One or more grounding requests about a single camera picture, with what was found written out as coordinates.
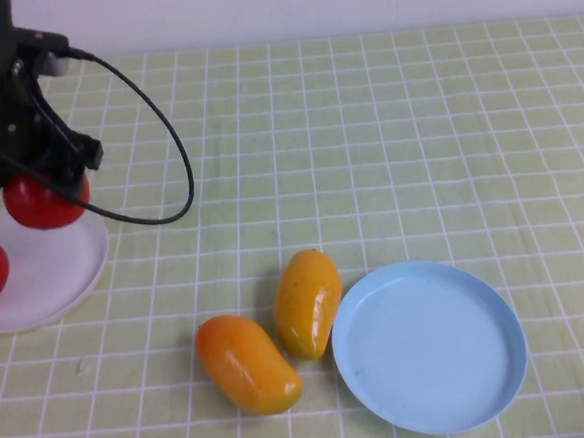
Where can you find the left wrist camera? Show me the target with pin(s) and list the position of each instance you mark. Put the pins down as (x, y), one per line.
(39, 43)

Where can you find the white round plate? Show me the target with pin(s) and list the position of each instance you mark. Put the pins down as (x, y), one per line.
(45, 276)

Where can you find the orange tinted yellow mango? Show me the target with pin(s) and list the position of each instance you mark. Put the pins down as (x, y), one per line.
(247, 365)

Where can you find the green checked tablecloth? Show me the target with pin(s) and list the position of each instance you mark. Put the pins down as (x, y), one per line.
(415, 120)

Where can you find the light blue round plate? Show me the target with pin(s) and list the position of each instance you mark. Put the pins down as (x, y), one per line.
(431, 349)

